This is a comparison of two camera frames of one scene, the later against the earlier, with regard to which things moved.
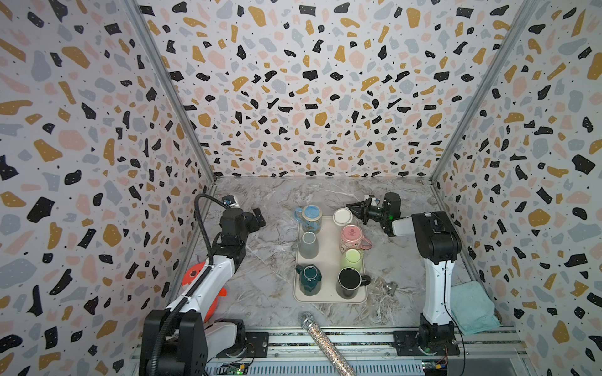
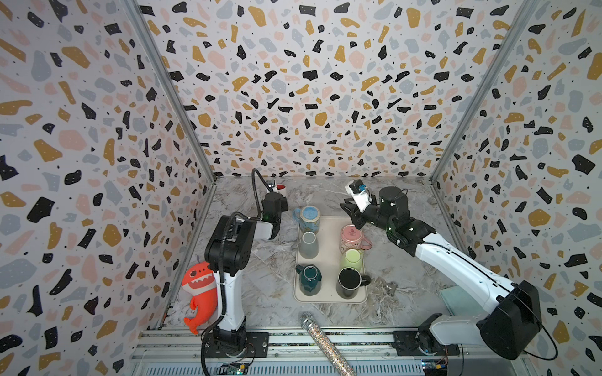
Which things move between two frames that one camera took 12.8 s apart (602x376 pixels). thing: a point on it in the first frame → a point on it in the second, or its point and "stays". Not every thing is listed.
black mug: x=349 y=281 stays
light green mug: x=352 y=258 stays
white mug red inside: x=342 y=216 → x=281 y=189
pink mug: x=352 y=238 stays
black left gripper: x=253 y=225 → x=283 y=203
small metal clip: x=391 y=287 stays
